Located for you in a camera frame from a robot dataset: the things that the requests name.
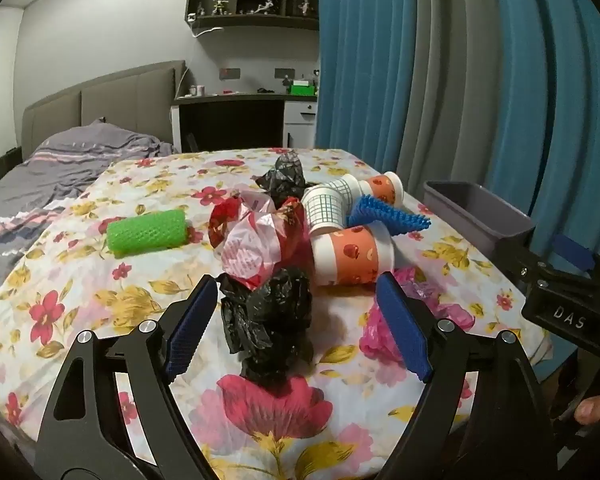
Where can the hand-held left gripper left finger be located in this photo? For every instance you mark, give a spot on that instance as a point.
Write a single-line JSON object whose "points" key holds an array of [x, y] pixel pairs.
{"points": [[192, 330]]}

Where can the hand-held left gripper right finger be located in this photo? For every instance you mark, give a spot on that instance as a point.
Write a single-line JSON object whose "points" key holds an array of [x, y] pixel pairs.
{"points": [[405, 325]]}

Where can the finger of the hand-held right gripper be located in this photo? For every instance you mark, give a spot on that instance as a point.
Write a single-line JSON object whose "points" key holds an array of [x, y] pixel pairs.
{"points": [[535, 265], [572, 252]]}

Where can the grey plastic bin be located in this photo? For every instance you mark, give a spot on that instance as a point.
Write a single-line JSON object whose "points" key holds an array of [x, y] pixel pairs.
{"points": [[480, 225]]}

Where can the black plastic bag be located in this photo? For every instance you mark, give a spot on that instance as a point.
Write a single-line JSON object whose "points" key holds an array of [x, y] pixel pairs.
{"points": [[265, 320], [282, 177]]}

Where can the checked paper cup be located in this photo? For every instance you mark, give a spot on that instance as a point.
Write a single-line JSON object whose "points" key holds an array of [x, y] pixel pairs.
{"points": [[325, 207], [347, 185]]}

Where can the person's right hand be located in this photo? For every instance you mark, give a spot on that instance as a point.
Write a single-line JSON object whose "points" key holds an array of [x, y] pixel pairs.
{"points": [[592, 409]]}

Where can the pink plastic bag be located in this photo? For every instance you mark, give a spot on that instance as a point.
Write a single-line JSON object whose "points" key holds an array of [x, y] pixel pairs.
{"points": [[375, 340]]}

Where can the orange paper cup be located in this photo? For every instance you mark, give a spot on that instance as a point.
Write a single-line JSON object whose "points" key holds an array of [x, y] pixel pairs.
{"points": [[380, 187], [352, 255]]}

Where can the red white plastic bag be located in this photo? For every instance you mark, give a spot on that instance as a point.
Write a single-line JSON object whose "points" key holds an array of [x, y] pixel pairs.
{"points": [[250, 250]]}

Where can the green mesh roll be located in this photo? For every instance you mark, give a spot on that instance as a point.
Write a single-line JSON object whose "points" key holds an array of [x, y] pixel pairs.
{"points": [[147, 232]]}

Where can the blue spiky roll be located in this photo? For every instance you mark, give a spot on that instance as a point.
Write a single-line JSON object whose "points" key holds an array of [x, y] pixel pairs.
{"points": [[367, 210]]}

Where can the floral tablecloth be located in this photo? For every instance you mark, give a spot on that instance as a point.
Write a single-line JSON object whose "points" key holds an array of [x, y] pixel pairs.
{"points": [[80, 270]]}

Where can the blue curtain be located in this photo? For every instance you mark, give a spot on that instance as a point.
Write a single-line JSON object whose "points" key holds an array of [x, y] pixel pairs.
{"points": [[360, 60], [555, 110]]}

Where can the grey curtain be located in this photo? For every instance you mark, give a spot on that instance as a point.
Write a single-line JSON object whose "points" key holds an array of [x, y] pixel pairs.
{"points": [[455, 85]]}

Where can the grey striped blanket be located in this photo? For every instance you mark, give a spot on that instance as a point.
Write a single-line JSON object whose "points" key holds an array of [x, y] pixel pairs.
{"points": [[70, 160]]}

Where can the dark desk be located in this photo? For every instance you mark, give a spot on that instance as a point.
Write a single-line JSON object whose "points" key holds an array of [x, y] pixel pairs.
{"points": [[230, 120]]}

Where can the white drawer cabinet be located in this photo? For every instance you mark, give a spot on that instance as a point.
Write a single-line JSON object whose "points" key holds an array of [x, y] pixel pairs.
{"points": [[300, 125]]}

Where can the small white jar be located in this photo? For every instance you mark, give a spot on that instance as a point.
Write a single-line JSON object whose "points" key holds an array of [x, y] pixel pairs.
{"points": [[195, 90]]}

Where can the grey upholstered headboard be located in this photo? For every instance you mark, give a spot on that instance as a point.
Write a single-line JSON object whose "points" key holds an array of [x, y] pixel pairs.
{"points": [[115, 95]]}

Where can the dark bedside table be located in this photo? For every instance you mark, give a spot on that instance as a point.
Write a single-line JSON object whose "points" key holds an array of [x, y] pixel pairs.
{"points": [[7, 162]]}

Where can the green box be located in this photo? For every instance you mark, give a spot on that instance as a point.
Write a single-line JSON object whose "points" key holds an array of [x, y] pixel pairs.
{"points": [[302, 90]]}

